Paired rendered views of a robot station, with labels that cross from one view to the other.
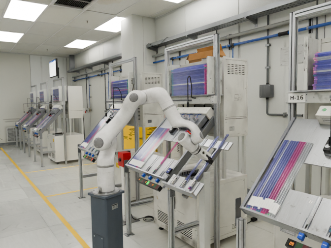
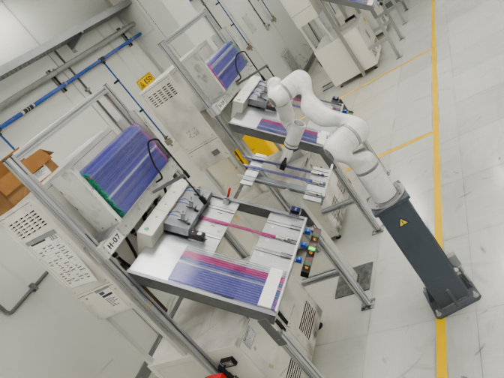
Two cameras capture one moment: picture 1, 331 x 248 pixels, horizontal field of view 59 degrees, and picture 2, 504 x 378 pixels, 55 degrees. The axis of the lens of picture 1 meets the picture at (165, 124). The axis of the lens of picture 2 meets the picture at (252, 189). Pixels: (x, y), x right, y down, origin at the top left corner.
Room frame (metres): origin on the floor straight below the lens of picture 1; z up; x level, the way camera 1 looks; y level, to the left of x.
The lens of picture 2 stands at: (3.23, 2.18, 1.87)
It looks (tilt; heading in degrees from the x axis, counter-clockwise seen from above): 19 degrees down; 249
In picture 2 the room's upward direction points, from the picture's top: 38 degrees counter-clockwise
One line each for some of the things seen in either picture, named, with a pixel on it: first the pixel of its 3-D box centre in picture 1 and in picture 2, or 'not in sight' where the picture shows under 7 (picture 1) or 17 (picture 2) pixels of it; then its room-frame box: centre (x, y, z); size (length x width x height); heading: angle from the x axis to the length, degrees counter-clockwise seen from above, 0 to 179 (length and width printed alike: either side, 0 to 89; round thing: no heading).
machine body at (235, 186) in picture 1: (198, 202); (244, 340); (2.91, -0.32, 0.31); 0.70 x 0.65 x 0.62; 34
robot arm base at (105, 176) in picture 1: (106, 178); (376, 182); (2.05, 0.43, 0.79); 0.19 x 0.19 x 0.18
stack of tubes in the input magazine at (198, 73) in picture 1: (191, 80); (123, 169); (2.79, -0.26, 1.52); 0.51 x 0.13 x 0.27; 34
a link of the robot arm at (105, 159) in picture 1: (106, 148); (349, 152); (2.08, 0.42, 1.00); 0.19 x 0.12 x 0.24; 169
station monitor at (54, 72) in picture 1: (55, 69); not in sight; (6.70, 2.46, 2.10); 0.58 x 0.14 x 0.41; 34
